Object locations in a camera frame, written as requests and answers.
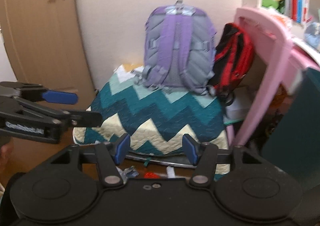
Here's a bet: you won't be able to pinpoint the grey crumpled snack wrapper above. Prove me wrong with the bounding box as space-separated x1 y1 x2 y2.
117 166 139 180

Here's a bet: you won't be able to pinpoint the white crumpled tissue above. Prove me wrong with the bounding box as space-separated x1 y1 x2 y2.
166 166 176 179

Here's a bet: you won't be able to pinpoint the orange mesh net bag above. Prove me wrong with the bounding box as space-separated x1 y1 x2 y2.
143 172 161 179

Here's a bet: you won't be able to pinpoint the teal cream zigzag quilt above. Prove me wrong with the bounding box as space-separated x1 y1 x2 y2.
72 64 230 175

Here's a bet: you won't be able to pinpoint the brown wooden door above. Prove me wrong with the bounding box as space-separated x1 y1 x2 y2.
1 0 95 109

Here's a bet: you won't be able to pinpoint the dark teal storage box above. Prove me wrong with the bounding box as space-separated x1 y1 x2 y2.
261 68 320 191

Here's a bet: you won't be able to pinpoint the purple grey backpack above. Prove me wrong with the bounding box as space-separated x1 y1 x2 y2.
135 0 216 95

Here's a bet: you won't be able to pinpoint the red black bag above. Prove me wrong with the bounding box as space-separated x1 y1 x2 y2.
208 23 255 99

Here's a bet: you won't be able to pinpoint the pink plastic chair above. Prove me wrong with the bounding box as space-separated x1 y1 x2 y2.
227 7 319 146

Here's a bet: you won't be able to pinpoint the grey metal bed frame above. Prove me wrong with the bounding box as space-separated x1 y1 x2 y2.
126 152 195 169

